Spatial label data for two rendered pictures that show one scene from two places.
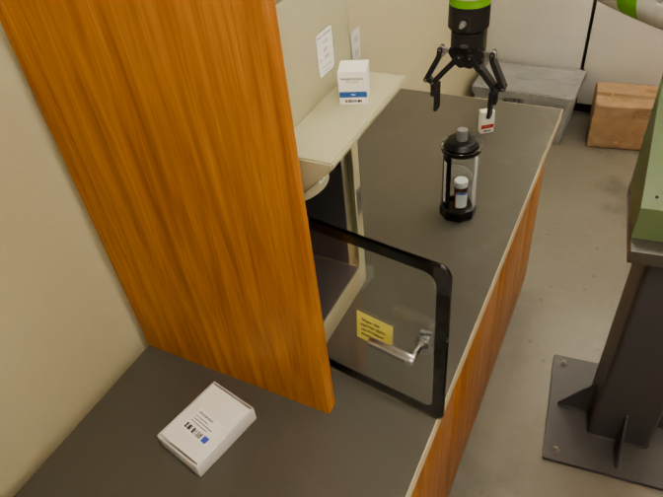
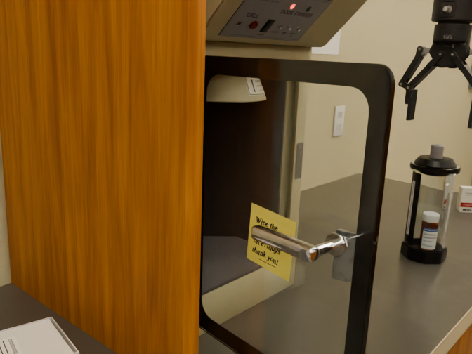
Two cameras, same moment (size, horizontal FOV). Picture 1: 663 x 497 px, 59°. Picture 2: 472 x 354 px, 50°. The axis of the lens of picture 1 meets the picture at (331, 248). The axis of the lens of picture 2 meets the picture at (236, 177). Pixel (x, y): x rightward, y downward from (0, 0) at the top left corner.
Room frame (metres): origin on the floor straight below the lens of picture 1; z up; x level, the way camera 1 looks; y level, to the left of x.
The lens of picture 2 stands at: (0.13, -0.11, 1.39)
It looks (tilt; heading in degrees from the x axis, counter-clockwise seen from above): 14 degrees down; 9
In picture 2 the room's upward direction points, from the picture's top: 2 degrees clockwise
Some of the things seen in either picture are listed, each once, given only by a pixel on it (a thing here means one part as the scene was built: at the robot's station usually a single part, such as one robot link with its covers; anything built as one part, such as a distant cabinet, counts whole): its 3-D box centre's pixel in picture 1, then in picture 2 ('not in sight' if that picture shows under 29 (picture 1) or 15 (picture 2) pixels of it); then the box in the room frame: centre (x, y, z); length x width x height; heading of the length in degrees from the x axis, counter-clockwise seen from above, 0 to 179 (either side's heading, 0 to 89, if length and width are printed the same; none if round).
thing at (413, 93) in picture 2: (436, 96); (411, 105); (1.35, -0.31, 1.29); 0.03 x 0.01 x 0.07; 149
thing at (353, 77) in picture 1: (354, 82); not in sight; (0.96, -0.07, 1.54); 0.05 x 0.05 x 0.06; 78
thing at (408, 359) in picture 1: (397, 345); (295, 239); (0.65, -0.09, 1.20); 0.10 x 0.05 x 0.03; 51
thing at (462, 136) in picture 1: (462, 140); (435, 159); (1.31, -0.37, 1.18); 0.09 x 0.09 x 0.07
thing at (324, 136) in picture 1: (345, 135); (289, 9); (0.92, -0.05, 1.46); 0.32 x 0.11 x 0.10; 149
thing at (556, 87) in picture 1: (526, 102); not in sight; (3.31, -1.34, 0.17); 0.60 x 0.42 x 0.33; 57
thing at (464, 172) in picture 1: (459, 177); (429, 208); (1.31, -0.37, 1.06); 0.11 x 0.11 x 0.21
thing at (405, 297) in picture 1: (370, 321); (267, 225); (0.71, -0.05, 1.19); 0.30 x 0.01 x 0.40; 51
